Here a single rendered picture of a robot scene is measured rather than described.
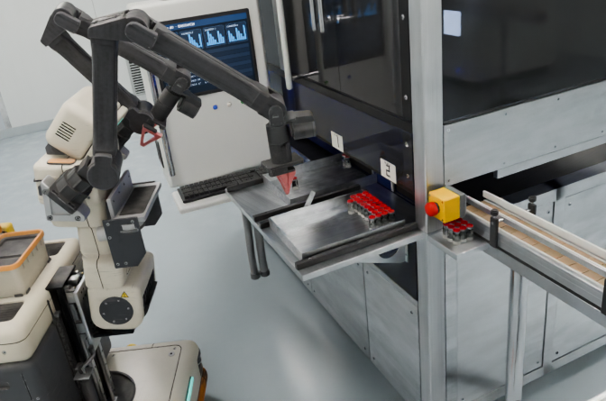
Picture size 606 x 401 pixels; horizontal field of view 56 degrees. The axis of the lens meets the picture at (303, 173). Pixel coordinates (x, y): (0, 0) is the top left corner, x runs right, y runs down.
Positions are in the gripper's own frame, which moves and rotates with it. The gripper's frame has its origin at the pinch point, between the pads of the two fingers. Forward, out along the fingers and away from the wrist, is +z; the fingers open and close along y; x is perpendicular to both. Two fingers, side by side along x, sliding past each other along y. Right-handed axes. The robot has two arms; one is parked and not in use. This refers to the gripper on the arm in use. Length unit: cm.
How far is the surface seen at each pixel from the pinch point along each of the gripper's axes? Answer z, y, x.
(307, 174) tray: 21, 27, 52
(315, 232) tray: 20.9, 10.3, 9.5
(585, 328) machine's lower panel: 89, 109, -8
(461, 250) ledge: 22, 40, -23
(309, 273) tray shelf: 21.2, -0.3, -10.0
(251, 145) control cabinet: 17, 17, 90
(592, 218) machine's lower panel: 40, 107, -9
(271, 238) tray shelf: 20.9, -2.4, 14.0
